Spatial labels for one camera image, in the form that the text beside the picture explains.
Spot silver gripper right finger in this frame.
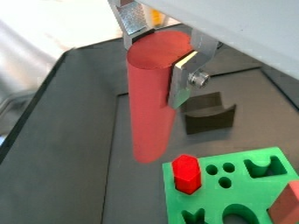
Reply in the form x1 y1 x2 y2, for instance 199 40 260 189
168 30 219 109

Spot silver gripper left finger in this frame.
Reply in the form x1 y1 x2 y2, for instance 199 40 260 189
107 0 155 50

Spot long red cylinder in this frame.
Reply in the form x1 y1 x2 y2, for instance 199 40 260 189
125 31 192 163

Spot black curved cradle fixture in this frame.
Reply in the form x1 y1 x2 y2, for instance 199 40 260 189
181 92 237 135

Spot short red hexagonal peg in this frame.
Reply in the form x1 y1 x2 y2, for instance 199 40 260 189
172 154 201 194

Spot green shape sorter block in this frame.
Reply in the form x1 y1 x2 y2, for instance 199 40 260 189
163 147 299 224

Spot red arch block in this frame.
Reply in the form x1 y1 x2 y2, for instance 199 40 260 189
267 180 299 224

